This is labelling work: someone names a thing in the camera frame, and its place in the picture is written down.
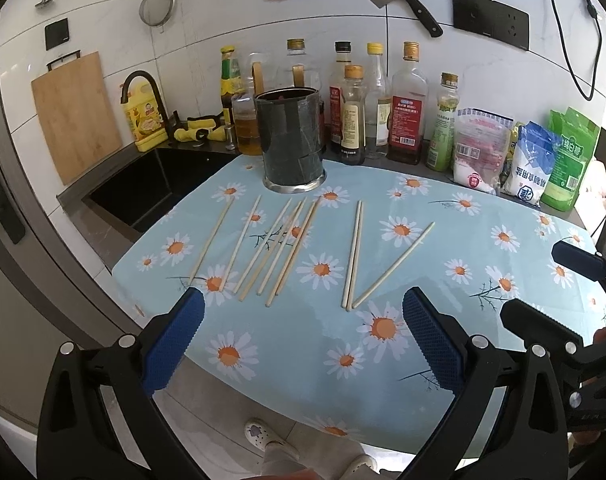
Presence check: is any wooden chopstick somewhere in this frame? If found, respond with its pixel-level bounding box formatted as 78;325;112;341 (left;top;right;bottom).
265;197;320;308
346;200;365;311
347;221;435;311
219;194;262;290
341;200;361;310
256;198;307;296
239;200;304;301
233;198;292;295
187;198;236;288

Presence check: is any black kitchen sink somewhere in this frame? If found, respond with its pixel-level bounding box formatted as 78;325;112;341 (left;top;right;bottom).
84;148;236;242

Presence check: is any black kitchen faucet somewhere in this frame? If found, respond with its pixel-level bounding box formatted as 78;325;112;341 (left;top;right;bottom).
120;70;169;144

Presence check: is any person right hand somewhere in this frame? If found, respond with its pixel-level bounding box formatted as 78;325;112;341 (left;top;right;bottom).
568;325;606;453

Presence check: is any floral light blue tablecloth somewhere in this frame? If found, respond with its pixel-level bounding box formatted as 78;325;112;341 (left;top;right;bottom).
113;156;606;452

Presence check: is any blue white sugar bag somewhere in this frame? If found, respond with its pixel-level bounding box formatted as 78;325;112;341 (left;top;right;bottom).
503;122;561;206

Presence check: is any white shoe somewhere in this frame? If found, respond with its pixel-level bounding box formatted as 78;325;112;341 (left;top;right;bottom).
243;418;299;460

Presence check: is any green packet bag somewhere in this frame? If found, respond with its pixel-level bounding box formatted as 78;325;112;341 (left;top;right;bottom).
541;107;600;212

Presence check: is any pink white salt bag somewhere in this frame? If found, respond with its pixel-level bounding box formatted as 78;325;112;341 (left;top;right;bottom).
453;107;515;195

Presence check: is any green label oil bottle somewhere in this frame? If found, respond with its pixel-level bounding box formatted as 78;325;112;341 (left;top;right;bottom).
425;73;460;172

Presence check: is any yellow detergent bottle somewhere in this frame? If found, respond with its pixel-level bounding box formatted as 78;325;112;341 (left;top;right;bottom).
122;78;167;153

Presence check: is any gold cap red label bottle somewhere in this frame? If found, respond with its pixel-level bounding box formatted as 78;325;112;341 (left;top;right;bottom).
388;41;429;165

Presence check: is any small orange cap bottle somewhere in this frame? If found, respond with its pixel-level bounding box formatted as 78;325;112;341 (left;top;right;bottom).
340;64;366;166

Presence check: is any large oil jug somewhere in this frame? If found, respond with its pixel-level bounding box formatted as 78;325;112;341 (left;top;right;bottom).
231;52;269;156

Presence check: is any yellow cap clear bottle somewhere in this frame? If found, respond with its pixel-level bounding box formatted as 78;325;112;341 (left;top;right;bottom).
365;42;391;159

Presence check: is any dark cylindrical utensil holder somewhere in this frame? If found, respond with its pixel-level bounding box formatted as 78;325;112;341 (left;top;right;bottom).
254;87;327;194

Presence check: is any wooden cutting board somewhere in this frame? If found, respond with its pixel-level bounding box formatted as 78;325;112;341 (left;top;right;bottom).
30;52;123;185

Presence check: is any green label sauce bottle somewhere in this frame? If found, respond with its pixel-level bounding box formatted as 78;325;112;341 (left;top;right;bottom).
219;46;243;126

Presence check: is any clear jug gold cap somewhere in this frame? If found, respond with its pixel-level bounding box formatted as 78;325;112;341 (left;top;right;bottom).
276;38;323;91

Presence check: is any black cap sauce bottle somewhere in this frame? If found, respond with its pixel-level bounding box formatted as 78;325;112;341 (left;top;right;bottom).
329;40;352;153

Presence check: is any metal mesh strainer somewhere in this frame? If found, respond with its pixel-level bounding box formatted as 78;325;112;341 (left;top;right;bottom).
139;0;176;27

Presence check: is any black wall socket panel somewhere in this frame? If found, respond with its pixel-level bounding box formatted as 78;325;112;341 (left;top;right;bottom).
452;0;530;51

